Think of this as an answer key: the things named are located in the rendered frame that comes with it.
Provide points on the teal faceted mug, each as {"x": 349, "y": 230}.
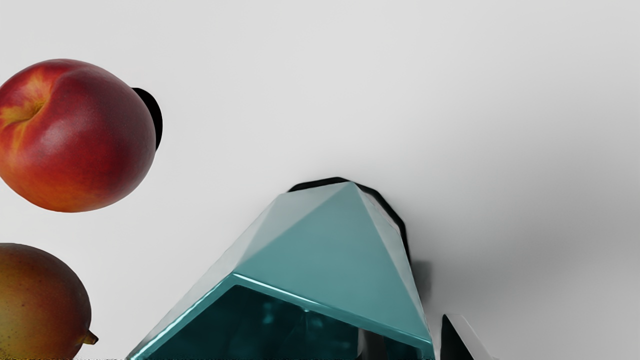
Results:
{"x": 325, "y": 260}

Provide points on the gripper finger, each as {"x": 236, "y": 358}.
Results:
{"x": 457, "y": 342}

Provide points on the red green mango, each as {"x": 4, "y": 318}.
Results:
{"x": 35, "y": 305}

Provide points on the red peach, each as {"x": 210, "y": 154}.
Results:
{"x": 75, "y": 140}

